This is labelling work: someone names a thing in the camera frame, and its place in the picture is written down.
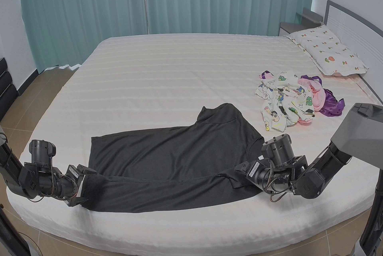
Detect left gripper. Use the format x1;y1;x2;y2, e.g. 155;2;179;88
58;163;98;207

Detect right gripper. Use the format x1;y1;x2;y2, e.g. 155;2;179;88
234;162;273;193

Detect black T-shirt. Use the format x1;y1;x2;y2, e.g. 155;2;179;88
80;103;267;213

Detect white printed pyjama top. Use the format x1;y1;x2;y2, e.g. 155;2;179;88
254;70;316;132

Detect pink garment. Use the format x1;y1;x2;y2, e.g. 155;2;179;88
297;77;327;125

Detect purple garment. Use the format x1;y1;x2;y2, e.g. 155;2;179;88
261;70;346;118

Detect bed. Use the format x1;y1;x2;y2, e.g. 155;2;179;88
6;0;383;255

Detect white printed pillow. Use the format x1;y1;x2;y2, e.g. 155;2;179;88
284;24;369;76

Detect grey bedside table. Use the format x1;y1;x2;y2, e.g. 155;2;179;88
279;7;324;37

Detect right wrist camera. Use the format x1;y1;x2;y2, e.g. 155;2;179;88
245;160;263;180

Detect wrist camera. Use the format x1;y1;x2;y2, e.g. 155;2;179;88
245;160;263;180
66;164;85;183

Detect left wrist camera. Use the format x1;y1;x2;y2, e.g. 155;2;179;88
66;164;85;183

